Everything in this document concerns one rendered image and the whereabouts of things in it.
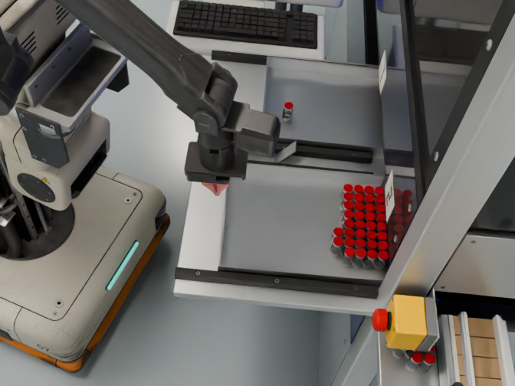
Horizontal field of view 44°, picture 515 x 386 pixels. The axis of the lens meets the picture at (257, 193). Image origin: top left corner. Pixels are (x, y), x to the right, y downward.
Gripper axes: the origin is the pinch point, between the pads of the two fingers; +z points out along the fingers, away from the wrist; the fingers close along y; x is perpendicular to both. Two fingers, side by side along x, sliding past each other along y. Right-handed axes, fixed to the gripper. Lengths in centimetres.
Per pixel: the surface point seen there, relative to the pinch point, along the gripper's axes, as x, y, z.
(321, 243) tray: 3.7, 21.0, 20.8
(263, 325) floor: 24, 11, 109
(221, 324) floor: 23, -2, 108
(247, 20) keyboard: 77, 0, 25
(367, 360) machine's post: -12, 34, 43
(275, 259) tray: -1.1, 11.7, 20.6
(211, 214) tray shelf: 8.4, -2.5, 20.3
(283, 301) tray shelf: -10.2, 13.9, 21.0
